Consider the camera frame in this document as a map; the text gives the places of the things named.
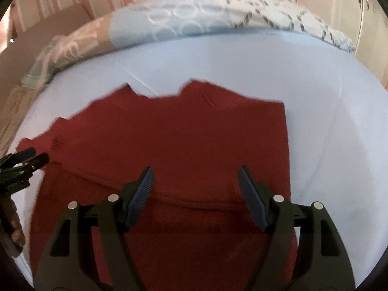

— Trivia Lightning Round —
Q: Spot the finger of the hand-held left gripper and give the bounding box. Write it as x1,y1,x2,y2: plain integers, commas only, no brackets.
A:
0,147,36,170
12,153,50,175

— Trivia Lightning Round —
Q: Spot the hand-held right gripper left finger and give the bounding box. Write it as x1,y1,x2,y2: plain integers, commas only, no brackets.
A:
33,166,154,291

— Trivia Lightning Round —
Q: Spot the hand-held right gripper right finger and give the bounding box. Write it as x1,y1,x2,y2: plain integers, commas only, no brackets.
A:
238,165,356,291

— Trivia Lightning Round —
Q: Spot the red knit sweater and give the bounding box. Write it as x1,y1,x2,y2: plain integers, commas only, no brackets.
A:
16,80,299,288

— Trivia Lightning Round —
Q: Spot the person's left hand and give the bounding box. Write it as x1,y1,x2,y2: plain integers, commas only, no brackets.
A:
0,192,26,248

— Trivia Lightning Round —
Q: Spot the beige cloth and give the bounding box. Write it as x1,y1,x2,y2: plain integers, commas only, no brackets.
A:
0,85,34,147

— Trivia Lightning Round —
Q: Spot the light blue bed sheet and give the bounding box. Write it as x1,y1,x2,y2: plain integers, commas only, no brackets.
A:
6,32,388,288

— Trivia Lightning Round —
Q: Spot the brown bed headboard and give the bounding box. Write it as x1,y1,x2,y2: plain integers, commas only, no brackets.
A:
0,4,94,97

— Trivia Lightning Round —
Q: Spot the patchwork printed duvet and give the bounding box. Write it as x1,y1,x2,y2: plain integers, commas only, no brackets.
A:
21,0,356,88

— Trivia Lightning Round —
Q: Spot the cream wardrobe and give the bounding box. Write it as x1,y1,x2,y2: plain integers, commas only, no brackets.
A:
327,0,388,76

